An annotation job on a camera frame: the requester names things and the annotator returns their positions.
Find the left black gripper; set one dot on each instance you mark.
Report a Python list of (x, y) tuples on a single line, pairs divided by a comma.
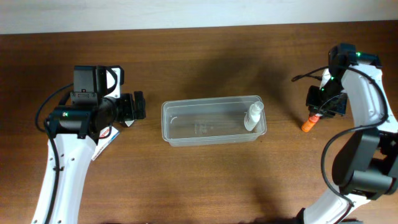
[(127, 109)]

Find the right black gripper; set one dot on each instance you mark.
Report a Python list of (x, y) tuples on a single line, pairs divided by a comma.
[(322, 109)]

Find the orange tube white cap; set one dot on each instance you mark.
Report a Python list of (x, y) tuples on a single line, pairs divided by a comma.
[(309, 124)]

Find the white spray bottle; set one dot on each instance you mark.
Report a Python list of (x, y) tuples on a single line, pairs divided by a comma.
[(253, 115)]

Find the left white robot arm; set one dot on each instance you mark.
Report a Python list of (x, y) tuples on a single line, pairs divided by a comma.
[(77, 135)]

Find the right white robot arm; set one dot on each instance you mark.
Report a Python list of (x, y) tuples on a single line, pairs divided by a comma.
[(359, 164)]

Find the clear plastic container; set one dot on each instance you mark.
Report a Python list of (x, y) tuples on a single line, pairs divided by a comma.
[(208, 121)]

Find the dark bottle white cap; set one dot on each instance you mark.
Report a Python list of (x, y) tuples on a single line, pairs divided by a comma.
[(127, 124)]

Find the white red medicine box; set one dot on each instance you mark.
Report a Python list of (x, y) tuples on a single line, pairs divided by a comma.
[(106, 136)]

